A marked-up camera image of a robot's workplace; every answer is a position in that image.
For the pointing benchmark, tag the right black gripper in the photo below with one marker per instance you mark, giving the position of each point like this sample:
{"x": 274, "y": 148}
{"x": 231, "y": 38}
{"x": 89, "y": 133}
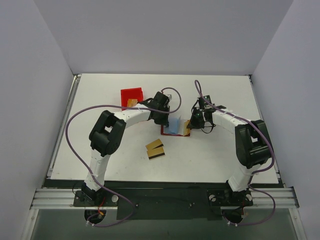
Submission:
{"x": 194, "y": 122}

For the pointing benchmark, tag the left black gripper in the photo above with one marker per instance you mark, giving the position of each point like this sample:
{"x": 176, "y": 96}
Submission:
{"x": 163, "y": 120}

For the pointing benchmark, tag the gold card with logo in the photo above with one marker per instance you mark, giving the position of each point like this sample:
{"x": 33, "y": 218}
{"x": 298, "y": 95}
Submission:
{"x": 186, "y": 129}

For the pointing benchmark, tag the red leather card holder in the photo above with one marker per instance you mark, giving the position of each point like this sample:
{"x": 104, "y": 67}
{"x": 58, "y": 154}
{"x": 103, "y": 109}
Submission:
{"x": 175, "y": 128}

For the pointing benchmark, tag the gold card magnetic stripe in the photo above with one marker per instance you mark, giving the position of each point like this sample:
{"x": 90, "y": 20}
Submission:
{"x": 155, "y": 153}

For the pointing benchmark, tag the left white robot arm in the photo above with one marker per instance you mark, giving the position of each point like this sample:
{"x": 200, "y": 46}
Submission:
{"x": 107, "y": 133}

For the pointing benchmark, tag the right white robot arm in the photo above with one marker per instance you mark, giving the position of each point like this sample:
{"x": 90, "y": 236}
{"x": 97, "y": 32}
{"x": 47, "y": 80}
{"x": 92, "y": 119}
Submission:
{"x": 252, "y": 141}

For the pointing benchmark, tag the gold card upper left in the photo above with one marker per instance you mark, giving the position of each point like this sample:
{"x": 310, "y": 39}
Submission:
{"x": 154, "y": 145}

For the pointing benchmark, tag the gold cards in bin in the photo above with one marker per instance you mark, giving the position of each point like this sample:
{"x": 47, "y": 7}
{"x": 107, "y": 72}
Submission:
{"x": 131, "y": 103}

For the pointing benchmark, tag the red plastic bin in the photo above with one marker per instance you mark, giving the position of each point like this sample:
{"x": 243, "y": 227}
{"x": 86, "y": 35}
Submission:
{"x": 130, "y": 93}

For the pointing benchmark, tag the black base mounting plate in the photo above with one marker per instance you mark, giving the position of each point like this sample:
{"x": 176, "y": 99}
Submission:
{"x": 165, "y": 200}

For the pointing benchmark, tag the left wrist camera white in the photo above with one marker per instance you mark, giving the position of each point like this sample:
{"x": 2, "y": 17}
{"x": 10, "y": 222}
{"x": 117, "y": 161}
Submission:
{"x": 169, "y": 96}

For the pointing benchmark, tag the aluminium front rail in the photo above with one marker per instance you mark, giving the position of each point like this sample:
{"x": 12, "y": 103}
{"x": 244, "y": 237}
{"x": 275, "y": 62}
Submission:
{"x": 62, "y": 199}

